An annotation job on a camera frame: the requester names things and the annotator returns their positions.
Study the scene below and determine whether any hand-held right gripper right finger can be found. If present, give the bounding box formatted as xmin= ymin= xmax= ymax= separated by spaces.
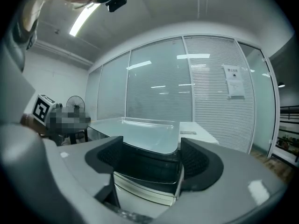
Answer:
xmin=163 ymin=138 xmax=288 ymax=219

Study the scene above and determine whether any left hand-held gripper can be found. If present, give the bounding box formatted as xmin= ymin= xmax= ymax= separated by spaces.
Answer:
xmin=32 ymin=93 xmax=57 ymax=127

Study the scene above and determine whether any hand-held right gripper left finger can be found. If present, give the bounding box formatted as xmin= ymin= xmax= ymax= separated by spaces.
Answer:
xmin=58 ymin=136 xmax=124 ymax=210

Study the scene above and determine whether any white toaster oven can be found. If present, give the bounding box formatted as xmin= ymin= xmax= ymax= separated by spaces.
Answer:
xmin=88 ymin=121 xmax=220 ymax=207

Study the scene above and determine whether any black standing fan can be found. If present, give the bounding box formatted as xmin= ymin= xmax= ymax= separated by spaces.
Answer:
xmin=65 ymin=95 xmax=85 ymax=116

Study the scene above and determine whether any person's grey shirt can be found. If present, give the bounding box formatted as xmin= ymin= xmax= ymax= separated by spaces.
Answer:
xmin=0 ymin=17 xmax=39 ymax=72

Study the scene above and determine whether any white paper notice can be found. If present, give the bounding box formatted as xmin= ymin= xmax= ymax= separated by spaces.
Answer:
xmin=223 ymin=63 xmax=245 ymax=100

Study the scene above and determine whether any white storage shelf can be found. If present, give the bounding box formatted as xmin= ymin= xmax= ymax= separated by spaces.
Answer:
xmin=272 ymin=105 xmax=299 ymax=168

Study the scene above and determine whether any long ceiling light strip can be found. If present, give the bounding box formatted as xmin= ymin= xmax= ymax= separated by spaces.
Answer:
xmin=69 ymin=3 xmax=101 ymax=37

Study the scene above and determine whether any black head camera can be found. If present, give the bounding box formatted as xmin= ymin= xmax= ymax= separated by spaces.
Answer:
xmin=105 ymin=0 xmax=128 ymax=13

